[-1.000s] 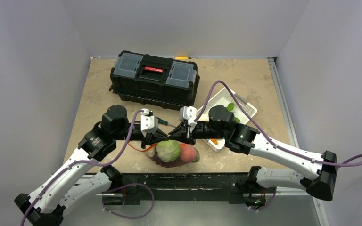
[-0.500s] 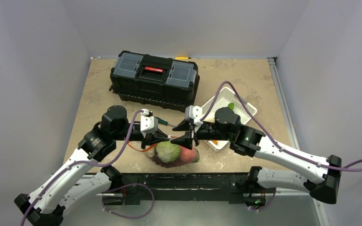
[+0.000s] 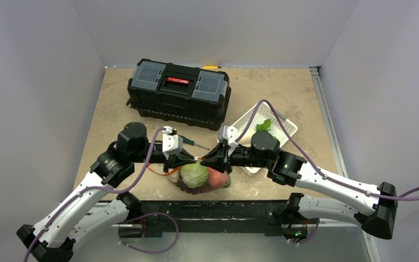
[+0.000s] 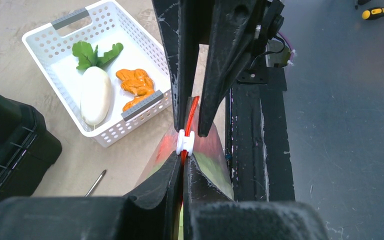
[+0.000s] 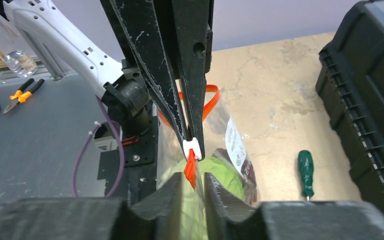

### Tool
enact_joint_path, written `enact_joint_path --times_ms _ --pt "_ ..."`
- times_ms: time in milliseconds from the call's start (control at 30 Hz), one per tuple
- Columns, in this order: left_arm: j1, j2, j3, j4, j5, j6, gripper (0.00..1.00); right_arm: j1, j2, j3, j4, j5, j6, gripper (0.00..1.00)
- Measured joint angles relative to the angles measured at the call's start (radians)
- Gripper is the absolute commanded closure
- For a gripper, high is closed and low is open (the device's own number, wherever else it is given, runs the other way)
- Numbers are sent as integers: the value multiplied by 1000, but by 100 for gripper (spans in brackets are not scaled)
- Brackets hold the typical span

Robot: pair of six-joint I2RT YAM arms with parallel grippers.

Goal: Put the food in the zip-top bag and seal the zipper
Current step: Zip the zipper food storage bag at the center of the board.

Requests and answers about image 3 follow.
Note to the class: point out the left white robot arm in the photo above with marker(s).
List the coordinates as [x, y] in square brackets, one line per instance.
[116, 171]

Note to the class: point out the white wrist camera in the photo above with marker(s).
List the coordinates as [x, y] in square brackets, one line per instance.
[227, 133]
[172, 143]

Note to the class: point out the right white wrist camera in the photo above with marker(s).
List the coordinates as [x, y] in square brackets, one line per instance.
[227, 133]

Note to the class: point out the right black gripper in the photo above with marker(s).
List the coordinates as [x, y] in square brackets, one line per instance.
[224, 159]

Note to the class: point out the dark red toy grapes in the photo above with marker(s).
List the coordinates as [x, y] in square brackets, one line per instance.
[205, 188]

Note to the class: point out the white toy radish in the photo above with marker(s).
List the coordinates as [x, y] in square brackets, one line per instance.
[245, 140]

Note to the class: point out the clear orange-zip bag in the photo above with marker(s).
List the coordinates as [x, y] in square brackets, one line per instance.
[173, 176]

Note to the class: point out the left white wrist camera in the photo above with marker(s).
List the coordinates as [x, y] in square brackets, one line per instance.
[172, 143]

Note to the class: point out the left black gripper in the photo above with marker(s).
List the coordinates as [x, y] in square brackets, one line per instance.
[175, 160]

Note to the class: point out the black plastic toolbox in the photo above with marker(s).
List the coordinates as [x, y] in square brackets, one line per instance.
[172, 92]

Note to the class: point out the green toy leaf vegetable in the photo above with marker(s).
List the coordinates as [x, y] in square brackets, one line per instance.
[264, 126]

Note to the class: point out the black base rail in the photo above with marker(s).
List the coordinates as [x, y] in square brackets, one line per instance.
[152, 218]

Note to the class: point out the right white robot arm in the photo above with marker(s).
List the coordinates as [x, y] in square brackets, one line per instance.
[370, 206]

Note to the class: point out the green handle screwdriver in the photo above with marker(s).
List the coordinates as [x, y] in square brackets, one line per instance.
[192, 142]

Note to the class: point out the pink toy peach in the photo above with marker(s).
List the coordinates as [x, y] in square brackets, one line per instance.
[217, 179]

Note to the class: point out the aluminium frame rail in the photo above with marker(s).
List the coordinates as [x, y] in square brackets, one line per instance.
[369, 241]

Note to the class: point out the green toy cabbage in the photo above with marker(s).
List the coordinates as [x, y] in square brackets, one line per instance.
[194, 175]

